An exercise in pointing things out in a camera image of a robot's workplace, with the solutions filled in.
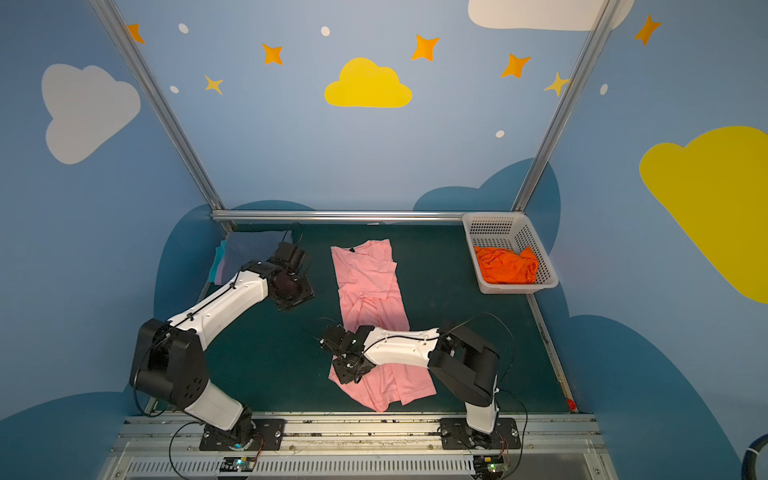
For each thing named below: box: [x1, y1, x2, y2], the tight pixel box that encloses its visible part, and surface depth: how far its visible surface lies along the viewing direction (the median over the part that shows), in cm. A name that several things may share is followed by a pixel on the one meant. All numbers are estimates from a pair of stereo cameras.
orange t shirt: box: [474, 246, 538, 284], surface depth 105 cm
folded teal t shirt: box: [208, 240, 228, 285], surface depth 102 cm
